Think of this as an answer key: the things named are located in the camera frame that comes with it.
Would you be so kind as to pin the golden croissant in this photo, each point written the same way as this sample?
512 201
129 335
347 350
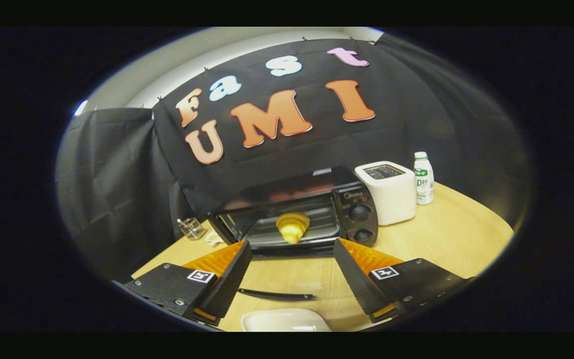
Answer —
292 228

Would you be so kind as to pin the small white patterned dish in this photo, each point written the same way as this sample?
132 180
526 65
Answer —
214 238

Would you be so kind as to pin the small ceiling light panel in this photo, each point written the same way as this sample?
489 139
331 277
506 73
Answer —
80 107

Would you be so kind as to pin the white bread toaster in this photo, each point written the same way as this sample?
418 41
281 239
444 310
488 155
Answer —
391 199

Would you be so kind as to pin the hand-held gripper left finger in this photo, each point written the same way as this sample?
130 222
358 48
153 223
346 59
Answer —
229 284

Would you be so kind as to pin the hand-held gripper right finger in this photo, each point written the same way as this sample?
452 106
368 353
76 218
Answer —
359 286

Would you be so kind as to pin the white plastic bottle green label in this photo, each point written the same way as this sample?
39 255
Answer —
423 184

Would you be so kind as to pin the black toaster oven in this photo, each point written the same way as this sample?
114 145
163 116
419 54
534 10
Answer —
359 214

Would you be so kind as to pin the white plate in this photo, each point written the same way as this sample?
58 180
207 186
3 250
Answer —
284 321

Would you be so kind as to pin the metal oven tray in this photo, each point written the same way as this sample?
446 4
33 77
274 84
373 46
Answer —
324 228

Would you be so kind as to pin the black backdrop cloth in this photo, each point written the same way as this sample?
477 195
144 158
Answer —
416 124

